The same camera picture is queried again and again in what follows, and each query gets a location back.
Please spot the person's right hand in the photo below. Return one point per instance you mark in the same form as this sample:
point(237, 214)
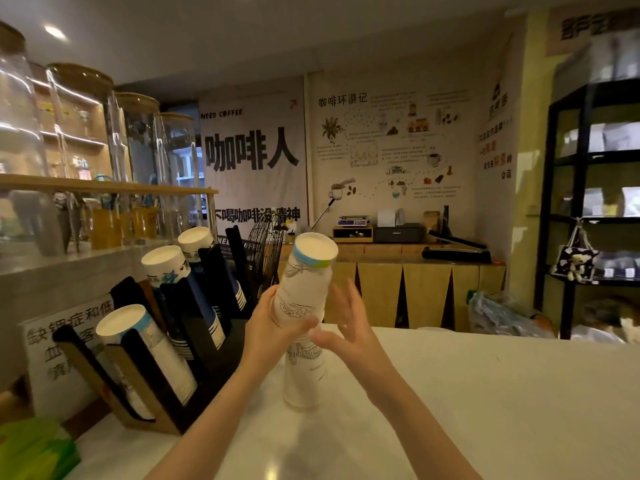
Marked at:
point(360, 349)

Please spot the person's left hand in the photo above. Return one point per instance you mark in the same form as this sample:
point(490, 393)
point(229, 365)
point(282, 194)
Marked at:
point(260, 339)

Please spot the person's left thumb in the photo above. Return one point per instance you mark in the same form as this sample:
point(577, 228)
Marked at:
point(300, 327)

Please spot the person's right thumb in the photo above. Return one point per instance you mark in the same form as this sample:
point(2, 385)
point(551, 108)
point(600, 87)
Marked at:
point(325, 339)

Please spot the stack of white paper cups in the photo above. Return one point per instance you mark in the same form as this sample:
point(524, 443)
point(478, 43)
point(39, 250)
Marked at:
point(305, 284)

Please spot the person's left forearm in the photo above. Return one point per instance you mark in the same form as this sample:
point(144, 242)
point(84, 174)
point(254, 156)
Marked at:
point(210, 429)

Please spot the person's right forearm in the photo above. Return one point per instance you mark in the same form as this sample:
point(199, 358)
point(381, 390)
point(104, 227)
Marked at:
point(425, 434)

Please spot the wooden counter cabinet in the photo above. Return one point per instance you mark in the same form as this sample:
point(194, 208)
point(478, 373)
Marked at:
point(400, 289)

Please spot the black cup holder rack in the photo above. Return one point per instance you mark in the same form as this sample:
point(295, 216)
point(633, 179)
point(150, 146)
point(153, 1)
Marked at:
point(200, 344)

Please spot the small wooden box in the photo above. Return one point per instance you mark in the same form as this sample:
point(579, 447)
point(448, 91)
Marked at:
point(353, 234)

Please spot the digital weighing scale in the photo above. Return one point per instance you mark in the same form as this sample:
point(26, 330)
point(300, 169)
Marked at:
point(353, 221)

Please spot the black printer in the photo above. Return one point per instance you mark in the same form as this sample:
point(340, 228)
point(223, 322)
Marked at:
point(399, 233)

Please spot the striped blue cup stack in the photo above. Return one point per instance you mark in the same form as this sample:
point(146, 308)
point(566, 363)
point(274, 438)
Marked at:
point(200, 242)

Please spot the small white box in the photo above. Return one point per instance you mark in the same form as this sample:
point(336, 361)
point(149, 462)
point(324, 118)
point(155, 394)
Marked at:
point(386, 218)

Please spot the dark blue cup stack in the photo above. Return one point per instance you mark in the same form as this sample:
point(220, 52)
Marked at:
point(175, 274)

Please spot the white sleeved cup stack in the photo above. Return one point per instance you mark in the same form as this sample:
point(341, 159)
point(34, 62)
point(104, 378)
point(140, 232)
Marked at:
point(155, 344)

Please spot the black bag sealer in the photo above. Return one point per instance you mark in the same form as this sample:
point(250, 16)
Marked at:
point(457, 253)

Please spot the white banner with black lettering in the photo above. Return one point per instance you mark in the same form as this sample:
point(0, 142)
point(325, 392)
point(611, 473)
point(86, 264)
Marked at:
point(252, 154)

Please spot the clear plastic bag pile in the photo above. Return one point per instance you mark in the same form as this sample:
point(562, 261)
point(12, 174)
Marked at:
point(505, 317)

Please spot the row of yellow glasses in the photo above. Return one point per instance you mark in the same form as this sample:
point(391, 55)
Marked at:
point(125, 227)

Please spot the glass jar with wooden lid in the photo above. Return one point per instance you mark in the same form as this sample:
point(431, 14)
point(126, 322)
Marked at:
point(181, 149)
point(82, 124)
point(140, 139)

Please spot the wooden shelf board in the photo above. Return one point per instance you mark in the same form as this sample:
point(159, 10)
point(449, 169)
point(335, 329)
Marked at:
point(100, 185)

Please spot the white paper notice sign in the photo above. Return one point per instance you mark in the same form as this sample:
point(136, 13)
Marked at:
point(47, 354)

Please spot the hanging tote bag with bear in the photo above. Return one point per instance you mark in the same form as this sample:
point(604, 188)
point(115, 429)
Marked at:
point(575, 262)

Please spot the black metal shelf rack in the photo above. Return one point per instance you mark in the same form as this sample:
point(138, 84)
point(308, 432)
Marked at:
point(575, 194)

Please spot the green packet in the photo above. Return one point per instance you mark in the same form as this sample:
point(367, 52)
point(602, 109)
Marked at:
point(30, 452)

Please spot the large glass jar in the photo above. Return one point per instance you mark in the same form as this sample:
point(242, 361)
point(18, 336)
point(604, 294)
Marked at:
point(17, 114)

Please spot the round ceiling light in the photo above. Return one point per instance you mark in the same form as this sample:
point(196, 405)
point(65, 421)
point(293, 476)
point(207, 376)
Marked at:
point(55, 32)

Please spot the illustrated coffee wall poster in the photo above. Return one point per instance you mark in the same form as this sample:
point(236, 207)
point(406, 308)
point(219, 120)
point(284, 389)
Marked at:
point(390, 144)

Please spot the narrow wall poster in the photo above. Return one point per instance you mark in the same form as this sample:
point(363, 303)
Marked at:
point(497, 139)

